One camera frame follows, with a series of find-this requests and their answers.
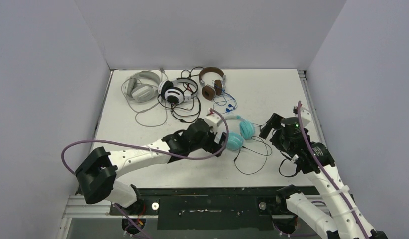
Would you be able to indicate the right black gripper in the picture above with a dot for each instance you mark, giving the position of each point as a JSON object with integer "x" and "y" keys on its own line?
{"x": 276, "y": 132}

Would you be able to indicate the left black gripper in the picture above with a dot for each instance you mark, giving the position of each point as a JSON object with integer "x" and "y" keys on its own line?
{"x": 213, "y": 147}

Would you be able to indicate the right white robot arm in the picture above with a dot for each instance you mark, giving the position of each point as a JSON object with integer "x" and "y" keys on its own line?
{"x": 344, "y": 220}

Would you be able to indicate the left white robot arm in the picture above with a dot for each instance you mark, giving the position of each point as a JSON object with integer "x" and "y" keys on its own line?
{"x": 98, "y": 174}

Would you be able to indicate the black and white headphones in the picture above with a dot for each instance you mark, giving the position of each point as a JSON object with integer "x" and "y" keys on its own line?
{"x": 180, "y": 93}

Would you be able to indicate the grey white headphones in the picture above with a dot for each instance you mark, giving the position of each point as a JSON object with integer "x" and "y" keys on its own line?
{"x": 142, "y": 87}

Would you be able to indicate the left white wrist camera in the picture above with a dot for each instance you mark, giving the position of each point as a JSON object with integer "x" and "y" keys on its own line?
{"x": 213, "y": 119}

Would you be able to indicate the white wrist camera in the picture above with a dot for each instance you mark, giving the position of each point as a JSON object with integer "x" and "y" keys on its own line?
{"x": 306, "y": 116}
{"x": 213, "y": 119}

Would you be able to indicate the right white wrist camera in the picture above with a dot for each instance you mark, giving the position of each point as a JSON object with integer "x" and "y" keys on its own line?
{"x": 306, "y": 116}

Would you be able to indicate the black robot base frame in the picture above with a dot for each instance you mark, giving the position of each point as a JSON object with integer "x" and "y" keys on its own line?
{"x": 208, "y": 208}

